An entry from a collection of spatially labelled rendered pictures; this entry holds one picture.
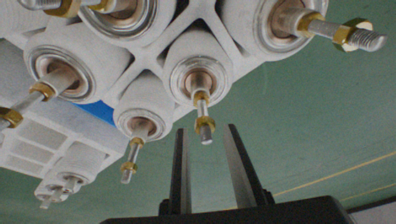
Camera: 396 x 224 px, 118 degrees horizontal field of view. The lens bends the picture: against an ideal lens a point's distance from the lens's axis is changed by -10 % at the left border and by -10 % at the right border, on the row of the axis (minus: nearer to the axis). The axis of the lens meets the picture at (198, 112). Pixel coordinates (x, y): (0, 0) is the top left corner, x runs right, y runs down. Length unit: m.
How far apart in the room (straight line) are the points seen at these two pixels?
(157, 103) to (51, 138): 0.41
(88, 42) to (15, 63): 0.34
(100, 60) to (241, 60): 0.21
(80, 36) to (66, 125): 0.28
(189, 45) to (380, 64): 0.76
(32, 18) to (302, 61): 0.62
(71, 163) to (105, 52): 0.32
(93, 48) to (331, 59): 0.65
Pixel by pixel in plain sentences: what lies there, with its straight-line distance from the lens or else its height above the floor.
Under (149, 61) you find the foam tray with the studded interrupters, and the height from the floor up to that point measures 0.18.
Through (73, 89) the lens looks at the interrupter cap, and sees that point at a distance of 0.23.
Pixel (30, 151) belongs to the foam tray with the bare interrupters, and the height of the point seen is 0.16.
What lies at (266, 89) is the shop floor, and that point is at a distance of 0.56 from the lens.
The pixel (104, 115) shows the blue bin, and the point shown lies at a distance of 0.47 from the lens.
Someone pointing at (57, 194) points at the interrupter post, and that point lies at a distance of 0.59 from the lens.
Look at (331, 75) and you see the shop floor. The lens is 0.69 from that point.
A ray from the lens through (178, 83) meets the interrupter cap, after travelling 0.18.
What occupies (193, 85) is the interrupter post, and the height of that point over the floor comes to 0.27.
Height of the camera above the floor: 0.41
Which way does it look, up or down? 49 degrees down
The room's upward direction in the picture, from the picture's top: 174 degrees clockwise
